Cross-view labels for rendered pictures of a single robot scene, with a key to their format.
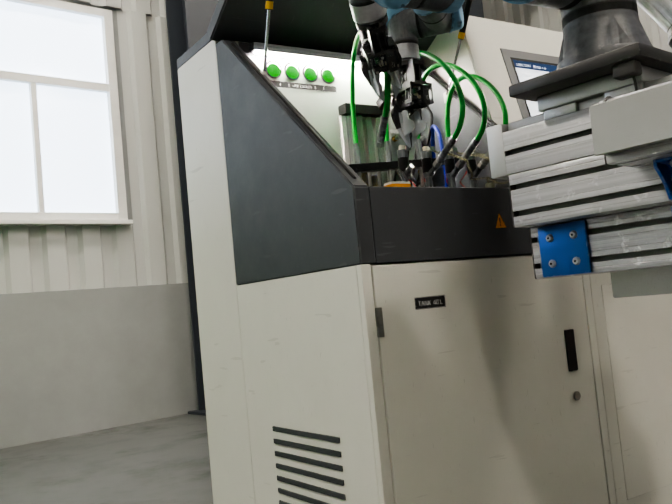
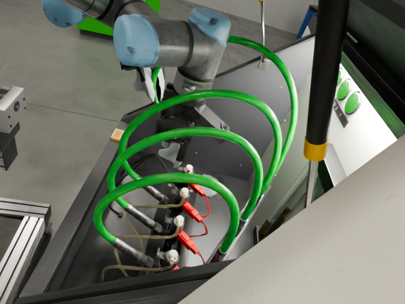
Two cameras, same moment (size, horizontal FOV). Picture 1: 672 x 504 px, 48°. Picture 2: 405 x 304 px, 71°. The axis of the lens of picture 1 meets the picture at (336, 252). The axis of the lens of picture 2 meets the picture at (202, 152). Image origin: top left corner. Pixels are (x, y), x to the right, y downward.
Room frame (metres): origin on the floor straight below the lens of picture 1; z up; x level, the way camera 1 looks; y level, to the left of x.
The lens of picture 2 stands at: (2.15, -0.66, 1.58)
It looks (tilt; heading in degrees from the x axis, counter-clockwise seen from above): 39 degrees down; 115
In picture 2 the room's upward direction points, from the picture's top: 21 degrees clockwise
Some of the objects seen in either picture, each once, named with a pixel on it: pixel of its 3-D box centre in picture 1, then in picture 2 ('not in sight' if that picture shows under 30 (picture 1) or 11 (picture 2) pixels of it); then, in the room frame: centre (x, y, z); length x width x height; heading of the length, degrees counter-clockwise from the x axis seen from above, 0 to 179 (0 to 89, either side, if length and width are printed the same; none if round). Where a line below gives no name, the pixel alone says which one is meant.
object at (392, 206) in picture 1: (475, 223); (91, 201); (1.72, -0.33, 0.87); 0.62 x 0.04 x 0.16; 124
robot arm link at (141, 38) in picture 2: (438, 16); (148, 38); (1.82, -0.31, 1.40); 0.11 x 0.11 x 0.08; 70
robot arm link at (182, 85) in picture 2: (405, 56); (193, 83); (1.87, -0.23, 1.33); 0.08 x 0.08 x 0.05
